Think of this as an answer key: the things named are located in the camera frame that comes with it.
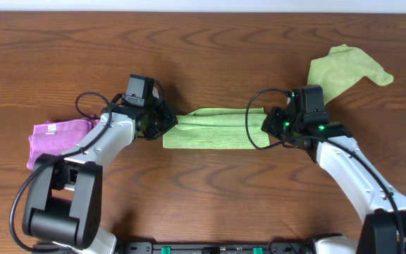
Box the folded purple cloth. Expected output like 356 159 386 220
27 118 99 170

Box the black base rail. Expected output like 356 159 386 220
114 241 315 254

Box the light green cloth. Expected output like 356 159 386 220
163 108 270 150
307 44 394 104

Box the crumpled light green cloth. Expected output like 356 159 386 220
307 44 394 104

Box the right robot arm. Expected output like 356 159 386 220
262 107 406 253

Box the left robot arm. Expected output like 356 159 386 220
20 99 178 253

